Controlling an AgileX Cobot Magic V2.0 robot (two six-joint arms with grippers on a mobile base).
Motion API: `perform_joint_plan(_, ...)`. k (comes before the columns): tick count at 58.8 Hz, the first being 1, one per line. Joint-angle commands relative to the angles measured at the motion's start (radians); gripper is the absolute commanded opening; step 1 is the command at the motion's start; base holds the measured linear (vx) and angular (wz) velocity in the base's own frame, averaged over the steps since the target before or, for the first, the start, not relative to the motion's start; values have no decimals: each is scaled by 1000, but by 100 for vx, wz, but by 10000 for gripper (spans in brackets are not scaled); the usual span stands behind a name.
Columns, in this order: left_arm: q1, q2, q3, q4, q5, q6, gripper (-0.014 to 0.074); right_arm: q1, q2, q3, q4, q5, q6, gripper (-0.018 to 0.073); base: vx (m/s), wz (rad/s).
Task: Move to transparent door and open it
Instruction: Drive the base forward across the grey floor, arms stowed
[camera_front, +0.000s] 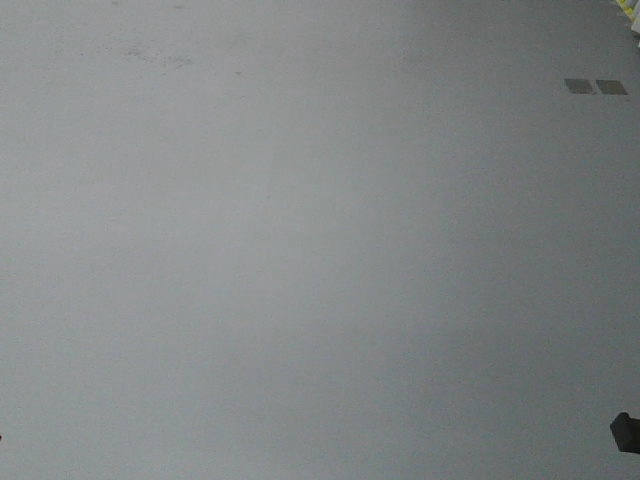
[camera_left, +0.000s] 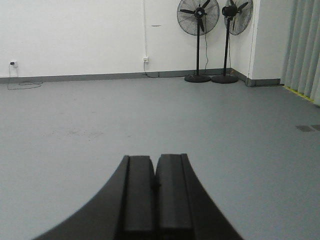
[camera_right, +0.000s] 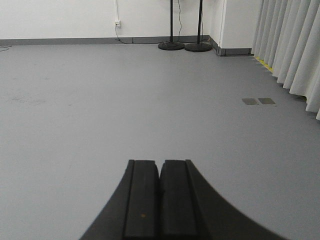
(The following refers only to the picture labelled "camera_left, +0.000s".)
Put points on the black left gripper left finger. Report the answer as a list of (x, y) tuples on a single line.
[(124, 208)]

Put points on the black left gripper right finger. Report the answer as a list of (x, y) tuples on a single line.
[(185, 211)]

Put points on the grey curtain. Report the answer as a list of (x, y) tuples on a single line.
[(301, 68)]

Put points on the white wall socket middle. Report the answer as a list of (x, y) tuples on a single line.
[(145, 59)]

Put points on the black pedestal fan left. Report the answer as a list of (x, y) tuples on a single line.
[(197, 18)]

